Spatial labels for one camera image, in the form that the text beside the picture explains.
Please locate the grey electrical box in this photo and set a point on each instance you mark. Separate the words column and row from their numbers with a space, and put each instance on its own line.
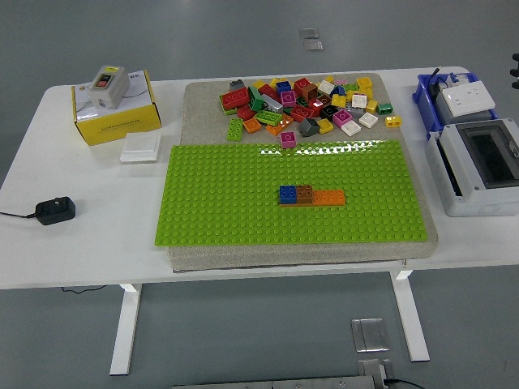
column 446, row 113

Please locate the dark brown toy brick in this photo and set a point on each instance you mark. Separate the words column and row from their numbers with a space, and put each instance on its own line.
column 324, row 98

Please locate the orange long toy brick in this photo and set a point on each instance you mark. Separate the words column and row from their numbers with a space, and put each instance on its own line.
column 329, row 197

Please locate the green studded baseplate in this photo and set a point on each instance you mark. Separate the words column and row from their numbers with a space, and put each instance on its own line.
column 243, row 227

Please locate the blue square toy brick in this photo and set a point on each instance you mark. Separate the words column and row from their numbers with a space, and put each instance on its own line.
column 283, row 86
column 288, row 194

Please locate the brown square toy brick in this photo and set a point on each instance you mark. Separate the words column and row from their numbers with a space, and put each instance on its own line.
column 305, row 193
column 310, row 92

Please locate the small grey toy brick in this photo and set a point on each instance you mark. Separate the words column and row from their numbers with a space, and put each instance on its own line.
column 237, row 84

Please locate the dark grey sloped brick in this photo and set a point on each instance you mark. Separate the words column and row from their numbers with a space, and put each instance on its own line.
column 310, row 126

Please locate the long grey toy brick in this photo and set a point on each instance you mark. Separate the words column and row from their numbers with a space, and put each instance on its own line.
column 272, row 103

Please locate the blue sloped toy brick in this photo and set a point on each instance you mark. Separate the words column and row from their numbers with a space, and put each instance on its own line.
column 338, row 90

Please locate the magenta square toy brick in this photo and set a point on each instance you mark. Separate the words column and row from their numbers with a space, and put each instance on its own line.
column 288, row 139
column 288, row 98
column 342, row 117

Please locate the thin black rod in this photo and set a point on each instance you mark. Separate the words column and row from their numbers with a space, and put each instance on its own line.
column 436, row 73

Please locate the blue plastic bin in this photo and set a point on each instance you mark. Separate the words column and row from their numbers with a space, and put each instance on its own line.
column 423, row 95

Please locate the black toy brick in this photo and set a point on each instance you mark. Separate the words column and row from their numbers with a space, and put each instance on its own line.
column 329, row 110

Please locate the lime green toy brick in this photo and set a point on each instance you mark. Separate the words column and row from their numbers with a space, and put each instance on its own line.
column 352, row 86

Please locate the white square toy brick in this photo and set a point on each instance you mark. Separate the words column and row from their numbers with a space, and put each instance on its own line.
column 359, row 101
column 325, row 86
column 351, row 127
column 368, row 120

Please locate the white table leg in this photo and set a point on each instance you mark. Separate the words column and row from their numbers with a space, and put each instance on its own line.
column 409, row 316
column 125, row 324

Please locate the grey-brown mat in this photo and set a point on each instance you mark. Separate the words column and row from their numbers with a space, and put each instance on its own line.
column 284, row 255

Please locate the square metal floor plate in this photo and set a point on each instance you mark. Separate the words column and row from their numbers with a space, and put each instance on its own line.
column 314, row 45
column 308, row 33

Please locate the lime green flat plate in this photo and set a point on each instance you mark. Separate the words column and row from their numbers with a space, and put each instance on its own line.
column 227, row 110

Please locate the white wall socket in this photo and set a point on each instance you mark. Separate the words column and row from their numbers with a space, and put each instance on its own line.
column 468, row 97

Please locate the grey windowed distribution box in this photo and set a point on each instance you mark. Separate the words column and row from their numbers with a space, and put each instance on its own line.
column 458, row 138

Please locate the grey push-button switch box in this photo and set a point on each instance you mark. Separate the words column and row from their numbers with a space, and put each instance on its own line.
column 109, row 91

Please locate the yellow cardboard box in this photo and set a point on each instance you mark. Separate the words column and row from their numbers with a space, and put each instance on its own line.
column 117, row 127

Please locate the metal floor hatch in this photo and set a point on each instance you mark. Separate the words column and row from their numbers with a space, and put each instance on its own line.
column 370, row 334

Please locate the dark green toy brick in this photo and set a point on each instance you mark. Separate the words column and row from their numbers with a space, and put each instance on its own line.
column 255, row 99

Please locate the black power adapter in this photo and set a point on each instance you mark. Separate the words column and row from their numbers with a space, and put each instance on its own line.
column 54, row 210

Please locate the orange small toy brick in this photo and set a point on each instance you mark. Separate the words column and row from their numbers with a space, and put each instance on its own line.
column 252, row 125

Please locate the large red toy brick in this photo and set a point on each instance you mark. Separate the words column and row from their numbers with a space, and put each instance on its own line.
column 235, row 97

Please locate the white wall switch panel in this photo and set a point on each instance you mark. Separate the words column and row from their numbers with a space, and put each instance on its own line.
column 140, row 148

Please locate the light grey toy brick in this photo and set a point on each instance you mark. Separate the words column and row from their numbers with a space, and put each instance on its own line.
column 355, row 113

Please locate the green small toy brick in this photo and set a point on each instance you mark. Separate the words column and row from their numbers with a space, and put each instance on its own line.
column 385, row 108

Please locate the lime green long brick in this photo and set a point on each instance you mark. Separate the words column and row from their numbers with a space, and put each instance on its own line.
column 268, row 117
column 234, row 129

